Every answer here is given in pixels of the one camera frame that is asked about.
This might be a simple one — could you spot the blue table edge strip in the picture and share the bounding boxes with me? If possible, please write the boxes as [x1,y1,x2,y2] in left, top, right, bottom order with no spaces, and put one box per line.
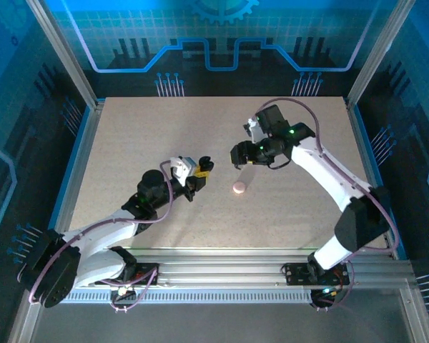
[352,101,406,261]
[49,99,94,224]

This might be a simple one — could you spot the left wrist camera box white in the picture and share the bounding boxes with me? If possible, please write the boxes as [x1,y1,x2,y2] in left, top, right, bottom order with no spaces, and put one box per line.
[170,156,196,179]

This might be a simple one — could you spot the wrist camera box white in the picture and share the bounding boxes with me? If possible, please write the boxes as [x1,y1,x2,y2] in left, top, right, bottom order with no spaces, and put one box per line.
[242,117,265,142]
[170,156,196,179]

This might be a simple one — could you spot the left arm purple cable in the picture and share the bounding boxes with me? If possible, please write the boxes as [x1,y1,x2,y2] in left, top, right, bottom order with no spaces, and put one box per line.
[16,159,176,314]

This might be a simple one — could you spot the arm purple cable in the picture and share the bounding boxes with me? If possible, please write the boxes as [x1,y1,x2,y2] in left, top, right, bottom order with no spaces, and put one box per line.
[16,159,176,314]
[255,97,400,312]

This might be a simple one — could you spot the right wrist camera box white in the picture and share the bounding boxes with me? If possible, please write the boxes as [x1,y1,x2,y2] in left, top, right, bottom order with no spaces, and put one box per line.
[242,117,265,142]

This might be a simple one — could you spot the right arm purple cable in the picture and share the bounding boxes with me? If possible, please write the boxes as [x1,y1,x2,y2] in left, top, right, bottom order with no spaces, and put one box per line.
[255,97,400,312]

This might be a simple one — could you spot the aluminium side rail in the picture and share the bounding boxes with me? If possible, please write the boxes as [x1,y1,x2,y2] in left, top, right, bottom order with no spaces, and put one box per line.
[344,101,398,253]
[56,101,105,232]

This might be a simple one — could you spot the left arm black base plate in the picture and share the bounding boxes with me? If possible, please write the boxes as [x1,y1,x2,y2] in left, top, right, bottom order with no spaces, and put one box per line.
[94,262,161,287]

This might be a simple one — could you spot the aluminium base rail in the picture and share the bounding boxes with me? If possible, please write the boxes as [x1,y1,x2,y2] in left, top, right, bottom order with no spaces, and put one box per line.
[69,248,415,289]

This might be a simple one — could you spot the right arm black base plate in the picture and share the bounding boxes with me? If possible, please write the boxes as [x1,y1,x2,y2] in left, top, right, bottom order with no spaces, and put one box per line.
[284,262,350,287]

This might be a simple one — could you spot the slotted grey cable duct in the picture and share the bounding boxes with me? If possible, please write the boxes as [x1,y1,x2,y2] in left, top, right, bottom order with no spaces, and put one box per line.
[62,288,314,304]

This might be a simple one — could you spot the aluminium frame post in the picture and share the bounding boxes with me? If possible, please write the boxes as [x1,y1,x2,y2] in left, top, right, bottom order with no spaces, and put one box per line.
[24,0,105,108]
[344,0,416,108]

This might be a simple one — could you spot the aluminium frame beam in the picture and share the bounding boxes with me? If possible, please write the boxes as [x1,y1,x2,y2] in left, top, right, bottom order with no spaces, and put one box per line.
[399,285,429,343]
[6,299,44,343]

